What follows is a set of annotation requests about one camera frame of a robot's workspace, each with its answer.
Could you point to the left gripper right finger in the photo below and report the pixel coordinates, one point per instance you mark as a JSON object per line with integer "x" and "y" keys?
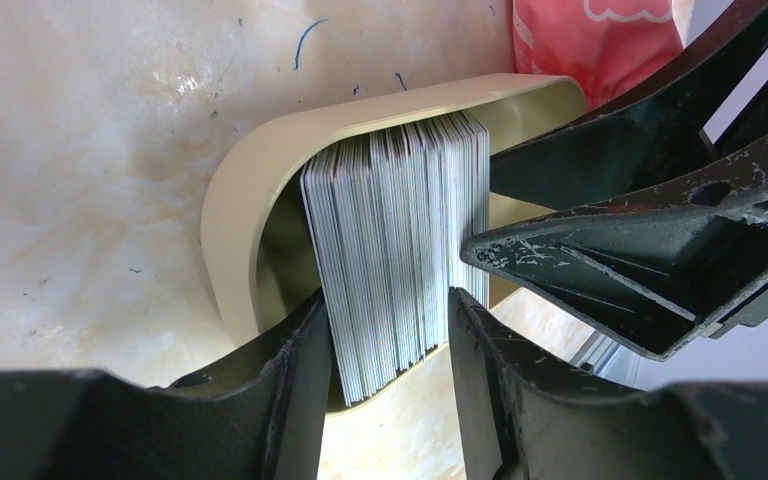
{"x": 526, "y": 414}

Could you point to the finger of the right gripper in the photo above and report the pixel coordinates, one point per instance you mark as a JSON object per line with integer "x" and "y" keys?
{"x": 655, "y": 268}
{"x": 650, "y": 134}

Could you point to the pink crumpled cloth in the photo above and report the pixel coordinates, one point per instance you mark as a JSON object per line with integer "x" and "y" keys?
{"x": 606, "y": 46}

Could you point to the beige tray of cards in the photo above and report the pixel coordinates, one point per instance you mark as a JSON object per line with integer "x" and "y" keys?
{"x": 255, "y": 240}

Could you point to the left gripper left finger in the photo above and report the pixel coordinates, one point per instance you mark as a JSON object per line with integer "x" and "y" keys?
{"x": 192, "y": 417}

